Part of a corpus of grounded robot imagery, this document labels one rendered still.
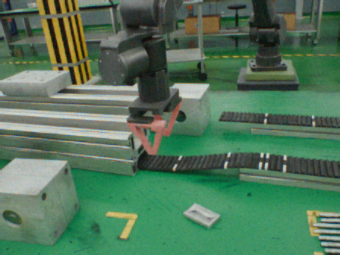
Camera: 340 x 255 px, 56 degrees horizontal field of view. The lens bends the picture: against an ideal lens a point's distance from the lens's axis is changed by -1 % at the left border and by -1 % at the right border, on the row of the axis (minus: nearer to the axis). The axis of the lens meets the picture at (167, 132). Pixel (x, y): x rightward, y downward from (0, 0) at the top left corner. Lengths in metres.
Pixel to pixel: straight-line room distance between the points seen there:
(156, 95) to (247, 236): 0.27
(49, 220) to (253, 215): 0.31
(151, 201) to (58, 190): 0.16
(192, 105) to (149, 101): 0.18
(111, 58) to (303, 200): 0.38
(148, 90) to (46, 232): 0.28
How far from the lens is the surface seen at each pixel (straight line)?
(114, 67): 0.50
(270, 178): 0.60
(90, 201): 0.60
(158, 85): 0.56
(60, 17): 3.85
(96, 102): 0.83
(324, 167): 0.61
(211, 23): 5.51
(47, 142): 0.71
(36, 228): 0.52
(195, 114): 0.74
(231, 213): 0.53
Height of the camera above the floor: 1.13
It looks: 26 degrees down
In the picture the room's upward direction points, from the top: 6 degrees counter-clockwise
